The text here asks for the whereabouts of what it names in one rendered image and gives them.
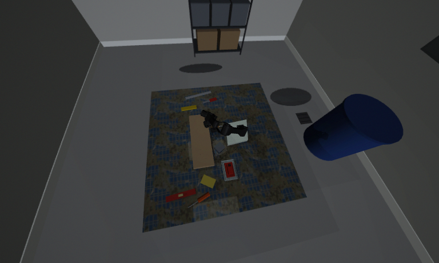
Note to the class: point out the tan floor panel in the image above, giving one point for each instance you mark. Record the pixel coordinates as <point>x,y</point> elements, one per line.
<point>202,153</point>

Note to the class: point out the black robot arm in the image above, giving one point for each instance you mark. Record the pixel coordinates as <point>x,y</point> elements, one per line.
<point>227,129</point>

